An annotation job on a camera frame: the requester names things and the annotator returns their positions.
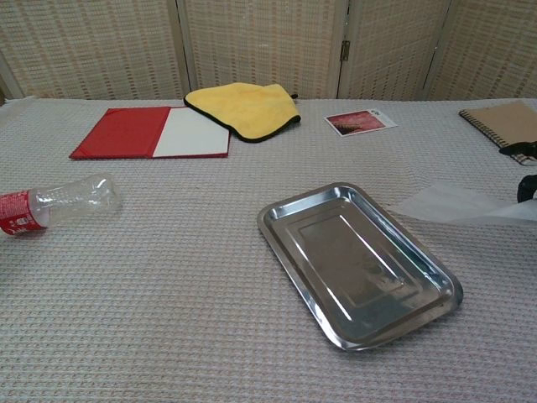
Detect black and silver right hand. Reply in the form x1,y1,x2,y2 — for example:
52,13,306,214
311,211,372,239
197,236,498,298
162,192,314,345
498,141,537,205

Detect red folder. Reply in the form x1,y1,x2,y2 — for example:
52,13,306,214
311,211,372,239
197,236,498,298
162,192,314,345
69,106,232,160

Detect white sheet inside folder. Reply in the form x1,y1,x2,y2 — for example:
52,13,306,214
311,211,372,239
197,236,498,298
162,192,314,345
152,107,232,159

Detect beige woven folding screen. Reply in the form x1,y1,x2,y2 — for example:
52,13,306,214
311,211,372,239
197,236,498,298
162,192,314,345
0,0,537,102

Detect yellow cloth with black trim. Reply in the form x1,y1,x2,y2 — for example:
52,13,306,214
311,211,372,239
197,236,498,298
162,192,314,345
183,82,302,144

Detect photo card with red picture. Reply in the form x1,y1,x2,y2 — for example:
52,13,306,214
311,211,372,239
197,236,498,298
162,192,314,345
323,107,398,138

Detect silver metal tray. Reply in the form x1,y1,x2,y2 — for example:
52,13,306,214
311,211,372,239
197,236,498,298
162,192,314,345
256,181,465,353

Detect brown spiral notebook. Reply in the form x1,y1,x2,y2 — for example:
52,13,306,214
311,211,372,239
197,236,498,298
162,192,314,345
458,99,537,167

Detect white paper sheet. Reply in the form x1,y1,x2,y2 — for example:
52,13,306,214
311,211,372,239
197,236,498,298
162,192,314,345
394,186,537,230

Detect white woven tablecloth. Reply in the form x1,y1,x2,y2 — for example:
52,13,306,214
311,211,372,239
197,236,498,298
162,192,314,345
0,97,537,403

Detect clear bottle with red label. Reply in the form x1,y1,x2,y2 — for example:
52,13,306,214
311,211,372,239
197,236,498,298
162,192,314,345
0,173,123,238

